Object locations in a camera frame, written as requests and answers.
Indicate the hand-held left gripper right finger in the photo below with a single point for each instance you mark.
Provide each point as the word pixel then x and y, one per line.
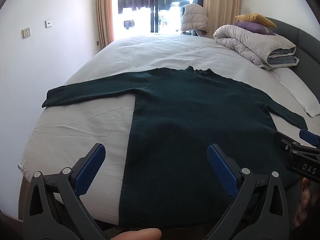
pixel 222 170

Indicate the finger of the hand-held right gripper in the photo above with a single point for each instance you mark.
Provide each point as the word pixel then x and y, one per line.
pixel 310 137
pixel 287 141

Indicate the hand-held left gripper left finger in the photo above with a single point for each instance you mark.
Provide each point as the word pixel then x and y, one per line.
pixel 90 170

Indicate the dark green sweater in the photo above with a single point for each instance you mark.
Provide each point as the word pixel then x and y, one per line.
pixel 175 130

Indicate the black hanging clothes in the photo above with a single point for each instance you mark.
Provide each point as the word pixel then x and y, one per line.
pixel 132 3

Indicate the person's right hand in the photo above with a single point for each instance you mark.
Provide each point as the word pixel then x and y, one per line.
pixel 305 200

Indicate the person's left hand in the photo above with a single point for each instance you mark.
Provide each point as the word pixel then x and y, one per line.
pixel 140 234

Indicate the white pillow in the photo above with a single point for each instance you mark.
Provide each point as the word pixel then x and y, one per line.
pixel 297 87

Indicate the grey upholstered headboard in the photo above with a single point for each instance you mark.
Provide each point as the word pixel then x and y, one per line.
pixel 307 45

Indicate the folded grey duvet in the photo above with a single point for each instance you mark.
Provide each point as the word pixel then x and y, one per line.
pixel 245 40

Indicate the purple pillow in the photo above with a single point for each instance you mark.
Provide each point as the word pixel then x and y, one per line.
pixel 252 27

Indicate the yellow pillow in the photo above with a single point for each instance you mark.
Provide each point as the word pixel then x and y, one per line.
pixel 257 18

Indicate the bed with white sheet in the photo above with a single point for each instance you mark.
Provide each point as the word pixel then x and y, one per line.
pixel 162 52

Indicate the small dark hanging garment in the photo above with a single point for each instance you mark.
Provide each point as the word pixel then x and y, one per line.
pixel 128 24

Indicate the beige curtain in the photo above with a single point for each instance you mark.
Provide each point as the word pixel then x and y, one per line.
pixel 222 5
pixel 103 10

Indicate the beige puffer vest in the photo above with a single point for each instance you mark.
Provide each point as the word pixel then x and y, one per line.
pixel 193 17

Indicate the black framed balcony window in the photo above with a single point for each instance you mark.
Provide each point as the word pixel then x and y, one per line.
pixel 155 7

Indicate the white wall socket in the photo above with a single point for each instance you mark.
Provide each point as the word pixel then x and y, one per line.
pixel 48 23
pixel 26 33

